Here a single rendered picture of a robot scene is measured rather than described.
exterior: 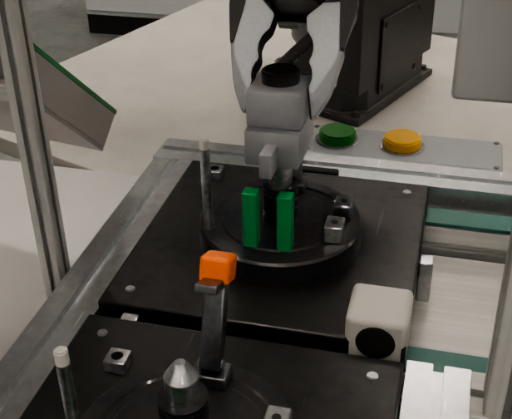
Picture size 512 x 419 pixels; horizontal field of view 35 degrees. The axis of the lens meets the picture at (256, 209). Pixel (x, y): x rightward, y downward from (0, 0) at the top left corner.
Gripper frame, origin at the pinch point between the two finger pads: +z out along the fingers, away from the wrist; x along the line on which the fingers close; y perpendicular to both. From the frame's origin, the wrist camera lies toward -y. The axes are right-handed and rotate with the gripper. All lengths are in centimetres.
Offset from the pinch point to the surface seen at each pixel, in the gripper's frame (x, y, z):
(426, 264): -12.7, 9.1, 10.5
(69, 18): 184, 311, -131
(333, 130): -1.1, 25.1, -4.8
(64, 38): 173, 290, -112
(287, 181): -0.7, 4.8, 5.6
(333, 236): -5.1, 5.2, 9.6
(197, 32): 33, 75, -35
